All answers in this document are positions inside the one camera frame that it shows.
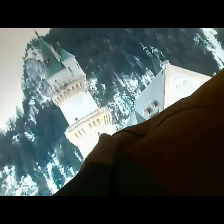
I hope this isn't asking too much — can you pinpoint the brown garment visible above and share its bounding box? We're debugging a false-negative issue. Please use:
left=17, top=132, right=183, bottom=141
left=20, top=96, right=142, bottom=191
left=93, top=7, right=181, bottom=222
left=53, top=69, right=224, bottom=197

